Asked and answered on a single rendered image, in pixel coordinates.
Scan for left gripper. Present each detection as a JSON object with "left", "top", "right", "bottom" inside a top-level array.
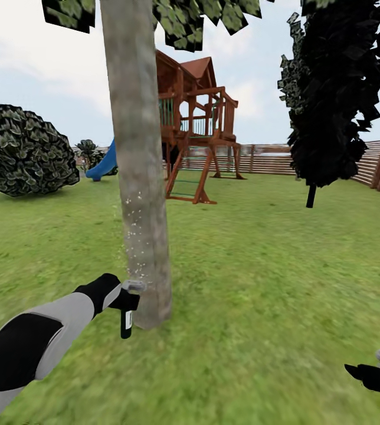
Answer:
[{"left": 108, "top": 290, "right": 140, "bottom": 310}]

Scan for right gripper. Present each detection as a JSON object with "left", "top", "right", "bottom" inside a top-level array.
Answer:
[{"left": 344, "top": 364, "right": 380, "bottom": 391}]

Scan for pesticide atomizer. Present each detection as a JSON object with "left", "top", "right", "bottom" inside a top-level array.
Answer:
[{"left": 121, "top": 310, "right": 133, "bottom": 339}]

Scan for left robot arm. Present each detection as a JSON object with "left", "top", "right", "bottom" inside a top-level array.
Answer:
[{"left": 0, "top": 274, "right": 148, "bottom": 413}]

